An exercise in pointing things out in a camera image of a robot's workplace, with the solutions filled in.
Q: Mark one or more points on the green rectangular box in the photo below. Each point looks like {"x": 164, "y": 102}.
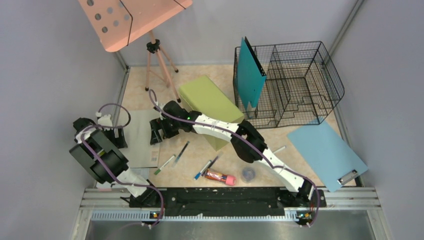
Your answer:
{"x": 202, "y": 95}

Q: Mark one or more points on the teal folder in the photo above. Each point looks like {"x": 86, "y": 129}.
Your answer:
{"x": 251, "y": 76}

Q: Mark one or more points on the grey white folder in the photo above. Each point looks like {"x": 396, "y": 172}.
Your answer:
{"x": 139, "y": 152}

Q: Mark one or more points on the clear round container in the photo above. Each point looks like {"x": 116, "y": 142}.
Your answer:
{"x": 248, "y": 174}

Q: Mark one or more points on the green capped marker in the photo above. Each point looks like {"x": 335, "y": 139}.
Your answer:
{"x": 164, "y": 165}

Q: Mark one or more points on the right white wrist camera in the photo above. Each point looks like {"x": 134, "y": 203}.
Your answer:
{"x": 160, "y": 108}

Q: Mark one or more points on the black pen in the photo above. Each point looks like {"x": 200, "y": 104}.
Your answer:
{"x": 181, "y": 152}

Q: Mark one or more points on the light blue clipboard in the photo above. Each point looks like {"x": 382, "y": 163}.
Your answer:
{"x": 328, "y": 155}

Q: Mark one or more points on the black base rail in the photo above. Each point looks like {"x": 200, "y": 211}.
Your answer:
{"x": 224, "y": 201}

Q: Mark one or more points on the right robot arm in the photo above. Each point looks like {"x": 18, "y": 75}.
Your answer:
{"x": 247, "y": 142}

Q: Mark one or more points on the white blue marker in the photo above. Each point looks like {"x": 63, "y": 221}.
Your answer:
{"x": 280, "y": 149}

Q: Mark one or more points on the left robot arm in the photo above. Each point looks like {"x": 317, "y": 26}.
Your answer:
{"x": 97, "y": 150}

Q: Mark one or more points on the pink capped pencil tube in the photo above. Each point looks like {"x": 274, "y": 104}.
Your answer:
{"x": 214, "y": 175}

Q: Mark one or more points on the pink music stand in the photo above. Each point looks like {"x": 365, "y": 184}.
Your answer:
{"x": 118, "y": 23}

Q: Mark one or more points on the printed paper clipboard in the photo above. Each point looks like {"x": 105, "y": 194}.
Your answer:
{"x": 140, "y": 173}

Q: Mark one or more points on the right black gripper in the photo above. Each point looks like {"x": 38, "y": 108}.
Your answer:
{"x": 156, "y": 125}

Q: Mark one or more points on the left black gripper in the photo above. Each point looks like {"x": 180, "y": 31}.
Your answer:
{"x": 119, "y": 141}

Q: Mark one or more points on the black wire desk organizer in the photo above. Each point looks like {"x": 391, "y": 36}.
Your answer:
{"x": 302, "y": 85}

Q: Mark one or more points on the blue capped marker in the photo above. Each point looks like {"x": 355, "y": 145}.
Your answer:
{"x": 197, "y": 176}

